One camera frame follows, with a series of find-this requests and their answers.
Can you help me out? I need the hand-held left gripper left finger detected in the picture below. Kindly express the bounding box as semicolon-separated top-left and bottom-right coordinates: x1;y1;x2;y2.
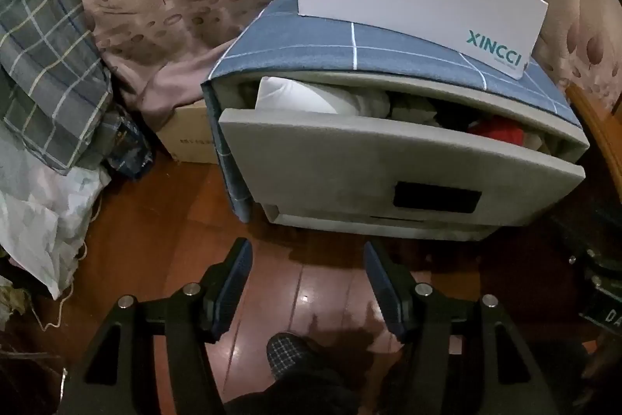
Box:
62;238;252;415

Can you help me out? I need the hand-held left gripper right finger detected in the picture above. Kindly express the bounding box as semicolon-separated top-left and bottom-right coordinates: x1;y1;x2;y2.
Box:
363;242;555;415

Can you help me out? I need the red sock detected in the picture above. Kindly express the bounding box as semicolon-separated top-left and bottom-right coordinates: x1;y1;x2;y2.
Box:
466;116;528;148

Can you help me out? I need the grey lower drawer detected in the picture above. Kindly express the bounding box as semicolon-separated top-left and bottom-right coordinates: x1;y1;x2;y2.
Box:
265;201;501;243

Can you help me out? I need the person's plaid slipper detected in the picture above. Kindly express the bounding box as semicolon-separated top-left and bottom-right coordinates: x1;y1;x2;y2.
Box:
266;332;312;382

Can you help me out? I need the person's dark trouser leg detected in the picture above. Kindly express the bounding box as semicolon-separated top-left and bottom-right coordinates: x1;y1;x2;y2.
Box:
224;361;370;415

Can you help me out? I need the brown cardboard box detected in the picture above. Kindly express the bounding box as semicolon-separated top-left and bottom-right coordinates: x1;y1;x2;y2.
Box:
155;96;219;165

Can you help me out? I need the blue packet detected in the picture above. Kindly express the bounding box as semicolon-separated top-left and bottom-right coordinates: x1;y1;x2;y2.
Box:
102;111;156;180

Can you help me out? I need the white folded garment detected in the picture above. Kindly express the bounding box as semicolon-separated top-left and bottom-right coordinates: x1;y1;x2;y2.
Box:
255;76;360;117

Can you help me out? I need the white leaf print bag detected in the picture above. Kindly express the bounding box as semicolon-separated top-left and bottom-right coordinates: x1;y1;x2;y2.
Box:
0;162;112;299

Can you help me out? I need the grey nightstand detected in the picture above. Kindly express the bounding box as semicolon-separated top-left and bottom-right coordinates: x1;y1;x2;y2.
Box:
201;70;591;243

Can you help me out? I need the blue checked cover cloth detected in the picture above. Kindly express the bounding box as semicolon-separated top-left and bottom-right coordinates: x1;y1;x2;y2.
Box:
201;0;584;224

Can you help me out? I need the grey plaid blanket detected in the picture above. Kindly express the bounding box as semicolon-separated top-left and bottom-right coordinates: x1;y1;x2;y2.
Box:
0;0;115;175

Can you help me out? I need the wooden bed frame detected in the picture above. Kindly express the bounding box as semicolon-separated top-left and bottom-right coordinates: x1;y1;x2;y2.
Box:
566;82;622;187

